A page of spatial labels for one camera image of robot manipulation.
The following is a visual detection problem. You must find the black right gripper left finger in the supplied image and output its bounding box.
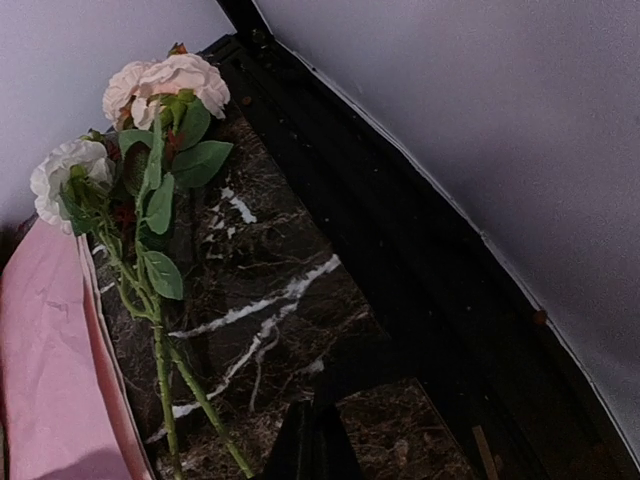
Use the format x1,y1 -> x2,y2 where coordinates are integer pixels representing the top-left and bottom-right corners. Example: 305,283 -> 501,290
260,400 -> 314,480

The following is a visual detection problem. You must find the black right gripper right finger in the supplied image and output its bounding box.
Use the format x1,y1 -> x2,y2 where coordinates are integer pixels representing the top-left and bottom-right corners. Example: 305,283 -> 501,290
314,406 -> 363,480

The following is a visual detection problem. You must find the pink wrapping paper sheet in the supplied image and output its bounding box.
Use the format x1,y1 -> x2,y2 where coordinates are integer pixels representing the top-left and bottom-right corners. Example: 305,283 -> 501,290
1,220 -> 153,479

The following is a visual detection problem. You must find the pink white rose bunch right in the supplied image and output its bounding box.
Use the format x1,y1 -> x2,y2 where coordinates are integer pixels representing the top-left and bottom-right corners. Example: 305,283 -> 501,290
30,43 -> 253,478

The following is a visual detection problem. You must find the black vertical frame post right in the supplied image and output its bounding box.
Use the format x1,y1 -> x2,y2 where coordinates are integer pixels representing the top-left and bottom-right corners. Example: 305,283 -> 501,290
217,0 -> 273,49

